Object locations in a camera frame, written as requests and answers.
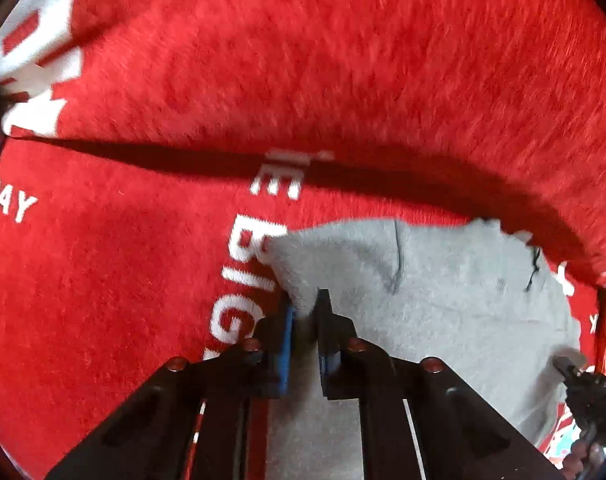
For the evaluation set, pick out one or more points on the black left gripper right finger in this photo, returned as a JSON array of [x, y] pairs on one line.
[[419, 420]]

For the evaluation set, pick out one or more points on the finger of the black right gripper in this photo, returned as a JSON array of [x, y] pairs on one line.
[[566, 368]]

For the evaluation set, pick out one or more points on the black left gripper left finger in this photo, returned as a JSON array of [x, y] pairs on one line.
[[189, 420]]

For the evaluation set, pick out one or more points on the grey knit sweater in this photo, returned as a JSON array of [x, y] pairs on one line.
[[481, 300]]

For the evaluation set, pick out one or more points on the person's right hand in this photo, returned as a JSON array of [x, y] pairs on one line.
[[581, 454]]

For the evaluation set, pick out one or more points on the red blanket with white print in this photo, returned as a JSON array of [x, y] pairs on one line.
[[155, 147]]

